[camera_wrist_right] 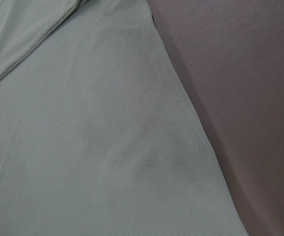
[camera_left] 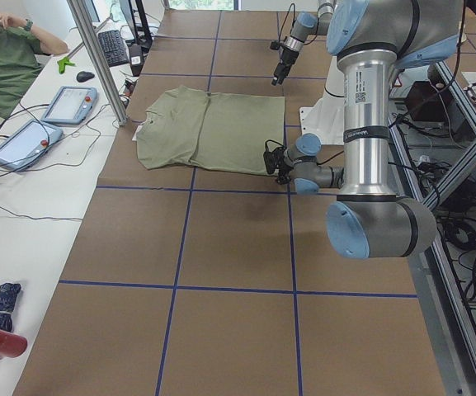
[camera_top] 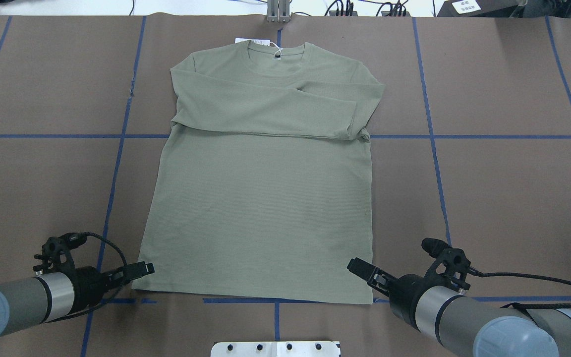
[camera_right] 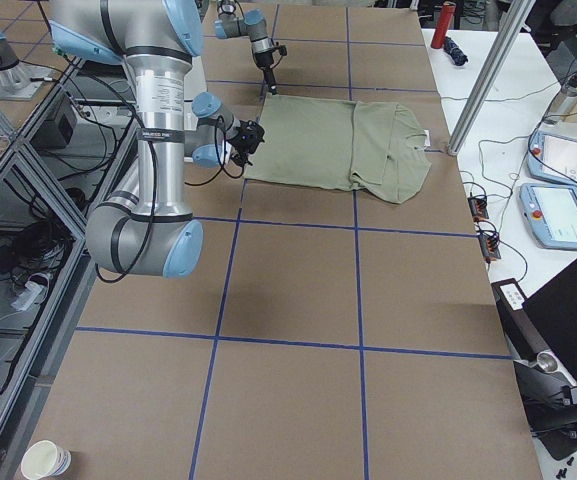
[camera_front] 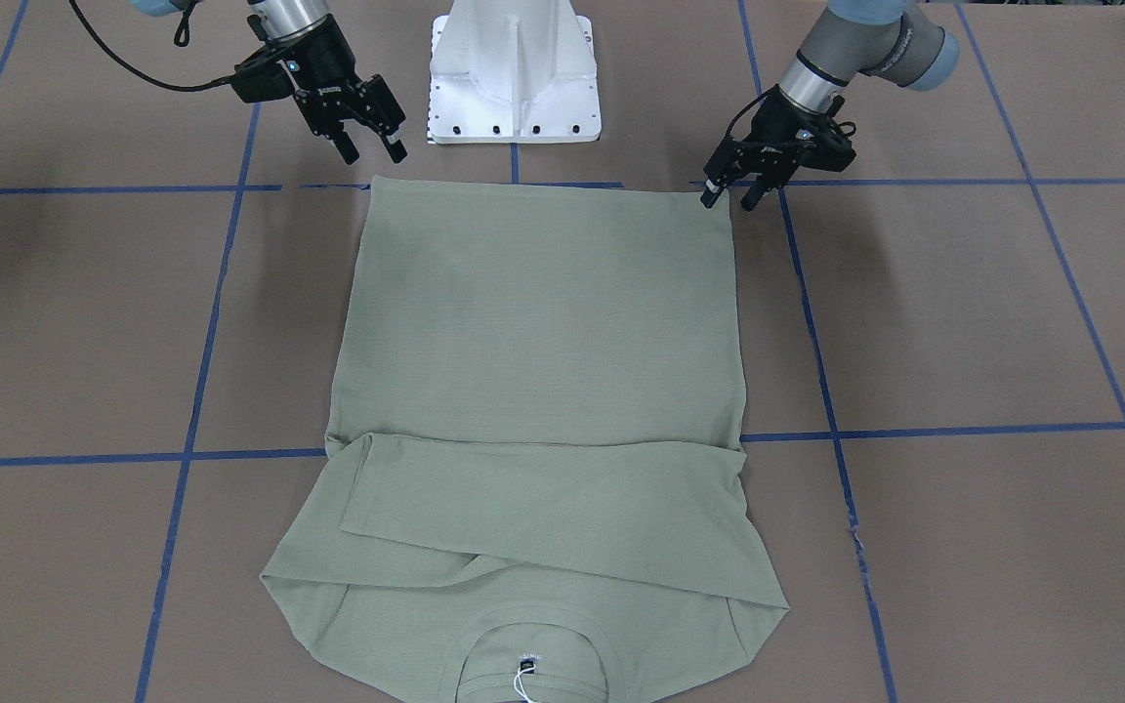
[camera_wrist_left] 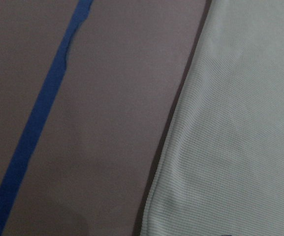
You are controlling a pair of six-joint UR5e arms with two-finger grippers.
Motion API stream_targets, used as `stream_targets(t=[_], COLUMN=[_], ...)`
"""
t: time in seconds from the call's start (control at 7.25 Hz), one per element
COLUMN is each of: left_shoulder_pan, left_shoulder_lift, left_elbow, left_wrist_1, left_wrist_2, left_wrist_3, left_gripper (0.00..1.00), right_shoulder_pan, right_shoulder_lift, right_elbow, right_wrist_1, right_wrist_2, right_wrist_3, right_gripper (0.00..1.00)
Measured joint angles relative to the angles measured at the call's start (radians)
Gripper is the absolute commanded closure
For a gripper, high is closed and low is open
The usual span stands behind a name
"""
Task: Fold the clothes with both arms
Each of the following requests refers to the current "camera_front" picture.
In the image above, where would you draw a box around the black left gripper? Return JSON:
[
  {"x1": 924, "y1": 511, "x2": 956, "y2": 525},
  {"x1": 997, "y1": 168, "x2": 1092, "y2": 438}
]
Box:
[{"x1": 700, "y1": 85, "x2": 856, "y2": 211}]

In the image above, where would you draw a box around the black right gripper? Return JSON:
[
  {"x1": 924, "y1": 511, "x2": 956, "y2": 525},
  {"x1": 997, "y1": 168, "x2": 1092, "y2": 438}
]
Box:
[{"x1": 230, "y1": 21, "x2": 410, "y2": 165}]

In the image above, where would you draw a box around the olive green long-sleeve shirt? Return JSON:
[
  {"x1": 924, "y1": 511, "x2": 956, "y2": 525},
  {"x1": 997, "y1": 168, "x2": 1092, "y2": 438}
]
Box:
[{"x1": 262, "y1": 177, "x2": 789, "y2": 702}]

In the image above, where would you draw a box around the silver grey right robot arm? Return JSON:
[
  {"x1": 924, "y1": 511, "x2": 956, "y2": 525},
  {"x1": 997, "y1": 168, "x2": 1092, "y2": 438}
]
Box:
[{"x1": 116, "y1": 1, "x2": 410, "y2": 164}]

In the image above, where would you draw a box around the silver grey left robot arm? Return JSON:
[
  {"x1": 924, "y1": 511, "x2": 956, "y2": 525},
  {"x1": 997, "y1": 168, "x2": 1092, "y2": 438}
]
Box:
[{"x1": 700, "y1": 1, "x2": 960, "y2": 211}]

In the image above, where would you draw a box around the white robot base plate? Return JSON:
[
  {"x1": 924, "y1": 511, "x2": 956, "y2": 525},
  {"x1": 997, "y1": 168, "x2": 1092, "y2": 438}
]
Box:
[{"x1": 426, "y1": 1, "x2": 603, "y2": 145}]

